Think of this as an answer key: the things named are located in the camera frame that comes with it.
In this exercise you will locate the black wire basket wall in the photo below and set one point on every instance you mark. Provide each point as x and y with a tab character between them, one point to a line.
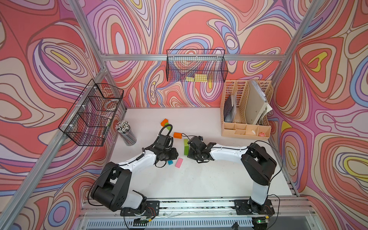
89	120
182	63

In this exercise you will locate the white folder in organizer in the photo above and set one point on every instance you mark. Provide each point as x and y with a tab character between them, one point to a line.
258	102

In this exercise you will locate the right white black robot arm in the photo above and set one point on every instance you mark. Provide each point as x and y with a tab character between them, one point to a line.
257	162

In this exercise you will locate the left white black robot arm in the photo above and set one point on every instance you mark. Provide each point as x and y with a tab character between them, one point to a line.
111	188

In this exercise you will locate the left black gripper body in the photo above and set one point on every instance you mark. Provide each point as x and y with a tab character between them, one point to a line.
169	155

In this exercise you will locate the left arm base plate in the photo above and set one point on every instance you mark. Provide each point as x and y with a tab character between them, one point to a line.
149	208

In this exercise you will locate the aluminium front rail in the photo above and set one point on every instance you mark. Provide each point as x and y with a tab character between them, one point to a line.
284	206

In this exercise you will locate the pink block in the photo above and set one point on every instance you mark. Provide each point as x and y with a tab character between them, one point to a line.
179	162

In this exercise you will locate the orange block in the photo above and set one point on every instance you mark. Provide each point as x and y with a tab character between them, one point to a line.
164	122
177	135

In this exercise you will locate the orange block far back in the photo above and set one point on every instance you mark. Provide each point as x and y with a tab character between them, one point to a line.
164	122

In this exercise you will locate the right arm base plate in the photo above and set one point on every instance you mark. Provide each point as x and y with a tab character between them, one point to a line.
249	207

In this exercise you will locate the black wire basket left wall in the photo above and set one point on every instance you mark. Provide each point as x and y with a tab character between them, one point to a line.
89	120

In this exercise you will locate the yellow sticky notes pad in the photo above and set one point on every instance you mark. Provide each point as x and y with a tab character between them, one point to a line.
197	78

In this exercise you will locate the orange block middle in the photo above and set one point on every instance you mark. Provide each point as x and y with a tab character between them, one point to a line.
177	135

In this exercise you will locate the black wire basket back wall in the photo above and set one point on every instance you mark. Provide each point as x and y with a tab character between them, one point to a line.
182	63

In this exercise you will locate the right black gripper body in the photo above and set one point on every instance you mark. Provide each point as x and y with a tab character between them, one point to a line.
194	155

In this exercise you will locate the dark tablet in organizer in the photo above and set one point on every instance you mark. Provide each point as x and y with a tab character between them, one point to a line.
229	110

